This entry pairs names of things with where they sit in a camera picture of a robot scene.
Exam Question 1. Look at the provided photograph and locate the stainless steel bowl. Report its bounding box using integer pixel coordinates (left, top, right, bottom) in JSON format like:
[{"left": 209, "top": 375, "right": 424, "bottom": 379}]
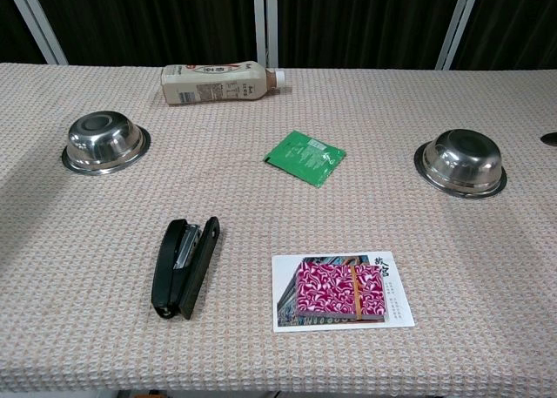
[
  {"left": 61, "top": 110, "right": 152, "bottom": 176},
  {"left": 413, "top": 128, "right": 508, "bottom": 199}
]

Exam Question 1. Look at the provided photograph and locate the beige waffle tablecloth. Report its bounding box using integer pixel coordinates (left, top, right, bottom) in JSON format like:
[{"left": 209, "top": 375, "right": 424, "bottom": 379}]
[{"left": 0, "top": 62, "right": 557, "bottom": 395}]

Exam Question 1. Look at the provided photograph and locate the green foil packet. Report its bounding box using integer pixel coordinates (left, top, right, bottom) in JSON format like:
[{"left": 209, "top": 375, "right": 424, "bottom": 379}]
[{"left": 263, "top": 129, "right": 348, "bottom": 189}]

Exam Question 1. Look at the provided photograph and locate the pink patterned notebook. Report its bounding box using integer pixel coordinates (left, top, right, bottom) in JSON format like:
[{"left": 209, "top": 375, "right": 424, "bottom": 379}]
[{"left": 293, "top": 260, "right": 388, "bottom": 321}]

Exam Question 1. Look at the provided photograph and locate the white printed postcard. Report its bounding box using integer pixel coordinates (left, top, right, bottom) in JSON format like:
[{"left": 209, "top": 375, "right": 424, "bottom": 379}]
[{"left": 271, "top": 251, "right": 416, "bottom": 333}]

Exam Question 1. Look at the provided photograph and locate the beige milk tea bottle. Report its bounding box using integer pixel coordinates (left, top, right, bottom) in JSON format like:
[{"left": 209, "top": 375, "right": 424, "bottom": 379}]
[{"left": 160, "top": 60, "right": 286, "bottom": 106}]

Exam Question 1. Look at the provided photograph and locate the black stapler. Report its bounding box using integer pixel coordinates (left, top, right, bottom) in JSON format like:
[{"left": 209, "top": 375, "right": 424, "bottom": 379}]
[{"left": 151, "top": 216, "right": 221, "bottom": 320}]

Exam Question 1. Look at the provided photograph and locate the black curtain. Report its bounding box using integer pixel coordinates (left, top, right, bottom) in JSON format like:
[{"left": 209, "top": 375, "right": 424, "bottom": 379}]
[{"left": 0, "top": 0, "right": 557, "bottom": 71}]

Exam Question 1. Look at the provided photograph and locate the white slanted frame post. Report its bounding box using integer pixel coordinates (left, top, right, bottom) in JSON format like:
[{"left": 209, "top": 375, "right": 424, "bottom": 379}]
[
  {"left": 2, "top": 0, "right": 69, "bottom": 66},
  {"left": 434, "top": 0, "right": 485, "bottom": 71}
]

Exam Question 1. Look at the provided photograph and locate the white upright frame post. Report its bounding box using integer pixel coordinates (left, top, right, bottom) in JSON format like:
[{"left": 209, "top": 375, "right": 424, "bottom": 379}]
[{"left": 252, "top": 0, "right": 280, "bottom": 69}]

